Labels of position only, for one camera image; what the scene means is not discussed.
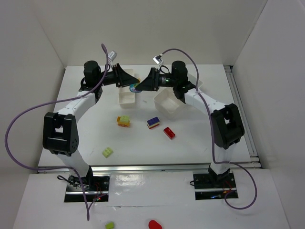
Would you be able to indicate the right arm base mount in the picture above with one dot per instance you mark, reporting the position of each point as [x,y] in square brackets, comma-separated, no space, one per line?
[205,189]

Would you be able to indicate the orange and green lego stack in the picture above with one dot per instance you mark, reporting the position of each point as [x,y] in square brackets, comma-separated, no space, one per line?
[123,121]

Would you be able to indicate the red lego brick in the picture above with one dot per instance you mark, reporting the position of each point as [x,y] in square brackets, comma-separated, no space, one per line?
[169,133]

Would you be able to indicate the narrow white divided tray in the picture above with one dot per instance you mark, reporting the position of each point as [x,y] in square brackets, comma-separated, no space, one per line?
[127,99]

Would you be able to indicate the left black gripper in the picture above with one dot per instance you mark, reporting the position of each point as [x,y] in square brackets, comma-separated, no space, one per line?
[118,75]

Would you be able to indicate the red oval object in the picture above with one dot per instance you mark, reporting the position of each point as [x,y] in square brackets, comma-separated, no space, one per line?
[153,224]

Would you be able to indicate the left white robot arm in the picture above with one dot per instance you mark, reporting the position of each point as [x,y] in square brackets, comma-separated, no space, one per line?
[60,132]

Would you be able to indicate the aluminium rail right side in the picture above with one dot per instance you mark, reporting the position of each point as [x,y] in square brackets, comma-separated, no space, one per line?
[255,161]

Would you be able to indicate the wide white divided tray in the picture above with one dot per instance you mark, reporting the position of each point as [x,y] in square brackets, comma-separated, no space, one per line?
[167,103]

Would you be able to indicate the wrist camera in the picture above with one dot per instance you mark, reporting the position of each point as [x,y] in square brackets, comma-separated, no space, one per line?
[158,59]
[112,55]

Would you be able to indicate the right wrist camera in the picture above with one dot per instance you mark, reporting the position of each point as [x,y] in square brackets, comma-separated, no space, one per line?
[158,59]

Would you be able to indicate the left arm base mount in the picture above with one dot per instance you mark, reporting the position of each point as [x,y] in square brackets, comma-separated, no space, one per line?
[98,191]

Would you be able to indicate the light green lego brick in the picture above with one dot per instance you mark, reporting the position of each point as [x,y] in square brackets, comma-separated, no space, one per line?
[107,152]

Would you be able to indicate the aluminium rail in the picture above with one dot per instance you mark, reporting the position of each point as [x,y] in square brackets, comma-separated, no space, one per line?
[106,170]
[255,161]

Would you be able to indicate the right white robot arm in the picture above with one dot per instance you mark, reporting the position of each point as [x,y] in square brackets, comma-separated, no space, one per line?
[225,121]

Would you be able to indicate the cyan lego stack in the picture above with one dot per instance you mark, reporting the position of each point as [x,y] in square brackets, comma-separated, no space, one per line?
[133,89]

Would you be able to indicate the aluminium rail front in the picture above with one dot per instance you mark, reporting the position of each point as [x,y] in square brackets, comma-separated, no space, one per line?
[106,170]

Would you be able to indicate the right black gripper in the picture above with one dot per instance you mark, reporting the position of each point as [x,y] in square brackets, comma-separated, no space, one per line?
[154,79]

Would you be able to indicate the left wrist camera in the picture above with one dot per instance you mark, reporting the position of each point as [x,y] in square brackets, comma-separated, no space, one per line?
[112,55]

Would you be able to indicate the green lego brick foreground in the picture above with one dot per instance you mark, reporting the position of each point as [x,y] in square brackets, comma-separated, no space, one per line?
[110,225]

